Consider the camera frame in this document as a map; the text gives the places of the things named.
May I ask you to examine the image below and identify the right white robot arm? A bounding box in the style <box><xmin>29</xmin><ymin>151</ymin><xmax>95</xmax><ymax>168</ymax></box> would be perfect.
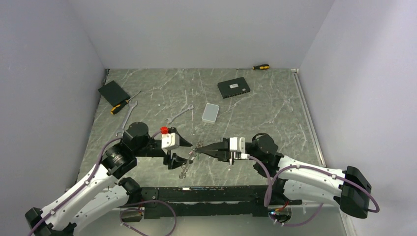
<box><xmin>195</xmin><ymin>133</ymin><xmax>380</xmax><ymax>219</ymax></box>

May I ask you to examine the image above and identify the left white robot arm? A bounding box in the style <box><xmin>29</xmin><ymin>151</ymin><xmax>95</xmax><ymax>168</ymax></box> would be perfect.
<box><xmin>25</xmin><ymin>122</ymin><xmax>192</xmax><ymax>236</ymax></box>

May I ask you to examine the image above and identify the small silver wrench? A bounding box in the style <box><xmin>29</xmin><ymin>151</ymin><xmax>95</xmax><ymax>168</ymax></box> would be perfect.
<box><xmin>166</xmin><ymin>104</ymin><xmax>194</xmax><ymax>124</ymax></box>

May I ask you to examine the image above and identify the large silver wrench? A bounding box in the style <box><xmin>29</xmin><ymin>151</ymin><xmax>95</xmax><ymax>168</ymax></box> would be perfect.
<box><xmin>115</xmin><ymin>101</ymin><xmax>138</xmax><ymax>137</ymax></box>

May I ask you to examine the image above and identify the grey plastic box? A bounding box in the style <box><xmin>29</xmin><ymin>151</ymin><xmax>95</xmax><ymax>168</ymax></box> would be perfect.
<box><xmin>202</xmin><ymin>103</ymin><xmax>220</xmax><ymax>124</ymax></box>

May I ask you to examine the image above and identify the yellow black screwdriver near box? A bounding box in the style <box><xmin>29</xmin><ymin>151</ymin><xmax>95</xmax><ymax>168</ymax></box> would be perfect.
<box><xmin>111</xmin><ymin>91</ymin><xmax>141</xmax><ymax>115</ymax></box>

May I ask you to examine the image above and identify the black flat box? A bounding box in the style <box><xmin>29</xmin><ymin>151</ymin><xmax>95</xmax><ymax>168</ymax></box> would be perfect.
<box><xmin>98</xmin><ymin>81</ymin><xmax>130</xmax><ymax>107</ymax></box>

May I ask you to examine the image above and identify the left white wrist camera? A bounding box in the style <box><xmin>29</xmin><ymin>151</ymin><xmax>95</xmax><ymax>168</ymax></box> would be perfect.
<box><xmin>161</xmin><ymin>133</ymin><xmax>179</xmax><ymax>150</ymax></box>

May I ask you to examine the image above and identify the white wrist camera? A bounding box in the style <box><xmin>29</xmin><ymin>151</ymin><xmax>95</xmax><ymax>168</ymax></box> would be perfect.
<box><xmin>161</xmin><ymin>133</ymin><xmax>179</xmax><ymax>150</ymax></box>
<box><xmin>229</xmin><ymin>137</ymin><xmax>249</xmax><ymax>160</ymax></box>

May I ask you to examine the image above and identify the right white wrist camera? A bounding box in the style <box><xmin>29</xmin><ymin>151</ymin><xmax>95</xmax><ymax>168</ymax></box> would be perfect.
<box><xmin>229</xmin><ymin>137</ymin><xmax>249</xmax><ymax>160</ymax></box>

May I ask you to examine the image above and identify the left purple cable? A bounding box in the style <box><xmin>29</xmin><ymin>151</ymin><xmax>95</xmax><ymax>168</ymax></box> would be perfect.
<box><xmin>28</xmin><ymin>127</ymin><xmax>177</xmax><ymax>236</ymax></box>

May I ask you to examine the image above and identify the purple cable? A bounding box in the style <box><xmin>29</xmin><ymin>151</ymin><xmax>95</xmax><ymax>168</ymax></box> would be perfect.
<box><xmin>247</xmin><ymin>155</ymin><xmax>381</xmax><ymax>228</ymax></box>
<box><xmin>28</xmin><ymin>127</ymin><xmax>177</xmax><ymax>236</ymax></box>

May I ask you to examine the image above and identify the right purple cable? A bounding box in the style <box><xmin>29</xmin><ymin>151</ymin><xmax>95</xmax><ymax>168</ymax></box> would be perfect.
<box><xmin>247</xmin><ymin>155</ymin><xmax>381</xmax><ymax>228</ymax></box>

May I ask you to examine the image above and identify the black network switch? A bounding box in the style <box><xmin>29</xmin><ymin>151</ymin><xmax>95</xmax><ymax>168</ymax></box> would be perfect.
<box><xmin>217</xmin><ymin>77</ymin><xmax>251</xmax><ymax>99</ymax></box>

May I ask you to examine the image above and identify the yellow black screwdriver at wall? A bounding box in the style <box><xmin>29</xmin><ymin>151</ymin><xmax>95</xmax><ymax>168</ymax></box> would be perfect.
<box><xmin>237</xmin><ymin>64</ymin><xmax>270</xmax><ymax>70</ymax></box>

